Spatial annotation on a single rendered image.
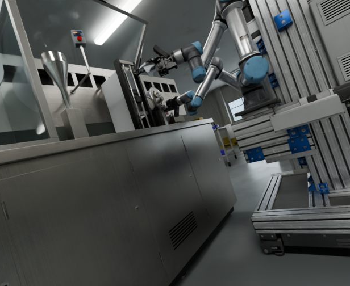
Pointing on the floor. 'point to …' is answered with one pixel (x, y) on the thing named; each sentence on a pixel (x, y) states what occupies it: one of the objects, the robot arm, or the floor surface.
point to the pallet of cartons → (229, 142)
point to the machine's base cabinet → (107, 212)
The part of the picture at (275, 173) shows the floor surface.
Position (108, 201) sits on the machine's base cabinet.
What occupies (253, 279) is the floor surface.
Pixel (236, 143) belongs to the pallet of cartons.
